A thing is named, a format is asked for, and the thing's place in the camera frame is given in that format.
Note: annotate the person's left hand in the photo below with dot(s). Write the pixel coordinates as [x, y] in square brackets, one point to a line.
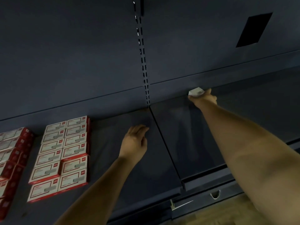
[133, 147]

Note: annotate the person's right hand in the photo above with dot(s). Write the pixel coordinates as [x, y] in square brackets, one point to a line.
[205, 99]

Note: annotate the small red white box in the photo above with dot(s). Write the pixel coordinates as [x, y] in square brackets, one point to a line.
[48, 157]
[56, 126]
[76, 130]
[11, 144]
[9, 156]
[74, 164]
[4, 187]
[5, 170]
[43, 190]
[3, 208]
[75, 150]
[73, 181]
[44, 172]
[51, 145]
[16, 133]
[75, 139]
[77, 121]
[54, 136]

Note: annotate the dark metal shelf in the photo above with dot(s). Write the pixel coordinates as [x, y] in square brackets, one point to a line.
[84, 49]

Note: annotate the person's right forearm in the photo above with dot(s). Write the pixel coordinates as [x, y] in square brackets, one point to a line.
[253, 157]

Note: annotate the person's left forearm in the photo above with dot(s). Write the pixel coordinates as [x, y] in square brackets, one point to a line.
[96, 194]

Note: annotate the white paper card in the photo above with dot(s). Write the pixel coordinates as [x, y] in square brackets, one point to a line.
[180, 204]

